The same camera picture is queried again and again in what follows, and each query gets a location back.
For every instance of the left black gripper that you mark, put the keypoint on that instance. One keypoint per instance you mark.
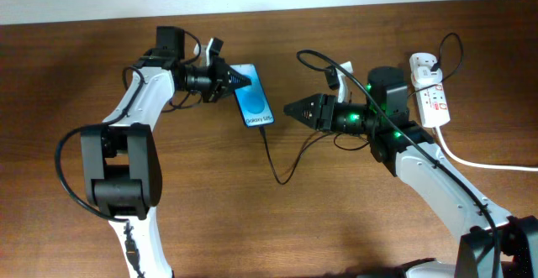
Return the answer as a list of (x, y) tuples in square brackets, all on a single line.
[(223, 83)]

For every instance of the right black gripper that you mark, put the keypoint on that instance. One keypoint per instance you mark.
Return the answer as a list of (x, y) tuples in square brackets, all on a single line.
[(324, 115)]

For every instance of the blue Galaxy smartphone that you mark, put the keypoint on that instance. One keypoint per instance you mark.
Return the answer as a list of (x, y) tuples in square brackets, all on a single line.
[(252, 102)]

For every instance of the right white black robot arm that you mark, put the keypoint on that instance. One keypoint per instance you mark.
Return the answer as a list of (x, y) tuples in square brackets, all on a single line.
[(492, 242)]

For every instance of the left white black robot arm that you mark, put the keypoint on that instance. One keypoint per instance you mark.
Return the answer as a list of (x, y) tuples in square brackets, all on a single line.
[(122, 172)]

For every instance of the white USB charger adapter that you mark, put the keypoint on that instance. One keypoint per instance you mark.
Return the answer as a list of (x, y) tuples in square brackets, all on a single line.
[(423, 76)]

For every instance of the white power strip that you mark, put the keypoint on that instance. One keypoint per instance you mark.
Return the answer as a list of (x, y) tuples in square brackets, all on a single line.
[(433, 108)]

